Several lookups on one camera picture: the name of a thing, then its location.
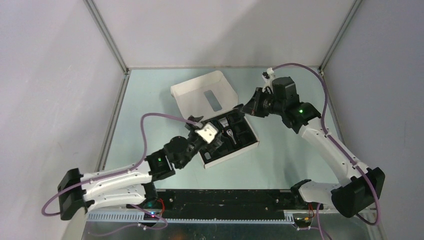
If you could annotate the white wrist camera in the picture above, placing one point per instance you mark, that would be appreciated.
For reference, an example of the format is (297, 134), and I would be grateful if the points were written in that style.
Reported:
(268, 76)
(208, 132)

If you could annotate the silver black hair clipper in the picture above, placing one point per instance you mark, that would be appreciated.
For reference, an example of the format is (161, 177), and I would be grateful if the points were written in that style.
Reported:
(226, 128)

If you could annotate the control board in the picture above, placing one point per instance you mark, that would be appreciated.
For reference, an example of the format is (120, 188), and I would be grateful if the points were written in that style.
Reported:
(303, 222)
(151, 216)

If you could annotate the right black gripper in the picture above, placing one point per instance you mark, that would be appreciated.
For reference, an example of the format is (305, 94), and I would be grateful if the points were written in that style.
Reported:
(252, 107)

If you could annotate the left control board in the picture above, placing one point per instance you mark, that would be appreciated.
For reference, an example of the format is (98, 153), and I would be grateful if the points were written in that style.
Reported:
(151, 216)

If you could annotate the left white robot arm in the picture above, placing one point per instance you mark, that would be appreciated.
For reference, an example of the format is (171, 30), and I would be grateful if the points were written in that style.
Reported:
(134, 184)

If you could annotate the aluminium frame rail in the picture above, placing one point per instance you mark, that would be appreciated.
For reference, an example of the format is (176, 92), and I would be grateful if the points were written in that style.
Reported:
(106, 34)

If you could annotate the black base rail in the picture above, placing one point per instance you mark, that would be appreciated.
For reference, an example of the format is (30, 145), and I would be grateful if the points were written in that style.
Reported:
(226, 204)

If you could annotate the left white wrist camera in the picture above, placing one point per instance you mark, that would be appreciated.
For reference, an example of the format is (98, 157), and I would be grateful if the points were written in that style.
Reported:
(208, 132)

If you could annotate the white cardboard kit box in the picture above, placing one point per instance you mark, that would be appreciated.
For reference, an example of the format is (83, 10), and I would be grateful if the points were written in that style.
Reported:
(208, 95)

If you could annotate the black plastic tray insert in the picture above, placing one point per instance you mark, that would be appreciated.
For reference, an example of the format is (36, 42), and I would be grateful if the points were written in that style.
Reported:
(237, 137)

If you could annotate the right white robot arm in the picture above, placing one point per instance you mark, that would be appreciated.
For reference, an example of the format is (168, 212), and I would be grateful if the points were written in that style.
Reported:
(358, 185)

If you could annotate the right control board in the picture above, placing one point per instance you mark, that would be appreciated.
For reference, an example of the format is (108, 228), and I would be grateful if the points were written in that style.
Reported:
(303, 222)

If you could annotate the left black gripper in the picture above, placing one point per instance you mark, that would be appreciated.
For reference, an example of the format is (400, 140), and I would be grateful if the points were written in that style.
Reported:
(211, 146)

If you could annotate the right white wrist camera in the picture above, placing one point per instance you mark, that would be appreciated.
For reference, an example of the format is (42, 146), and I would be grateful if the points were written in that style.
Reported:
(268, 76)

